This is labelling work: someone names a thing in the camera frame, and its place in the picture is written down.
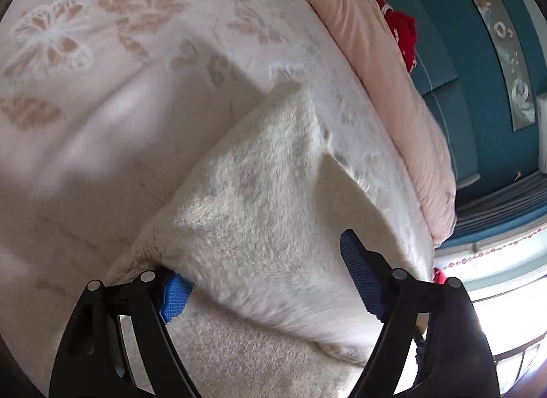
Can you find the red cloth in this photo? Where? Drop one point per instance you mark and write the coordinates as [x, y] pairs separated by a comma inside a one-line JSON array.
[[404, 30]]

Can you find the window guard rail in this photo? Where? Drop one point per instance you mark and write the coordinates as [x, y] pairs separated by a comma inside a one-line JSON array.
[[519, 355]]

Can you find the cream fluffy garment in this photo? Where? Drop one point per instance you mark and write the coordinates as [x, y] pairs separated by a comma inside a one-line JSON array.
[[265, 218]]

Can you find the grey curtain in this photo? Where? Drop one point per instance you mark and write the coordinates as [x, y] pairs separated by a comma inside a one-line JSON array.
[[504, 203]]

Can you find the pink quilt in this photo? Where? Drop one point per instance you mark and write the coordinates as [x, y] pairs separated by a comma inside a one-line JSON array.
[[384, 81]]

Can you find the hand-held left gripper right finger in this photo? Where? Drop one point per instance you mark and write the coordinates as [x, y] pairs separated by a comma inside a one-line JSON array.
[[362, 275]]

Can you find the floral wall picture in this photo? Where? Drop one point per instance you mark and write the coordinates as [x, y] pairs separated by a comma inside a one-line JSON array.
[[508, 60]]

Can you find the small red object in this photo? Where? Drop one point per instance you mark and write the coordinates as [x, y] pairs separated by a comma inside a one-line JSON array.
[[440, 276]]

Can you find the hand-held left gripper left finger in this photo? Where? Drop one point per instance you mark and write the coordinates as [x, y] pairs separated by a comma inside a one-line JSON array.
[[173, 296]]

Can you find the pink butterfly print blanket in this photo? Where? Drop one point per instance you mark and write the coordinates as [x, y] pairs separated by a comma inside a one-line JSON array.
[[128, 81]]

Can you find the blue padded headboard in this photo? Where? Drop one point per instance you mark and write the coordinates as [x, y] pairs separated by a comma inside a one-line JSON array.
[[431, 43]]

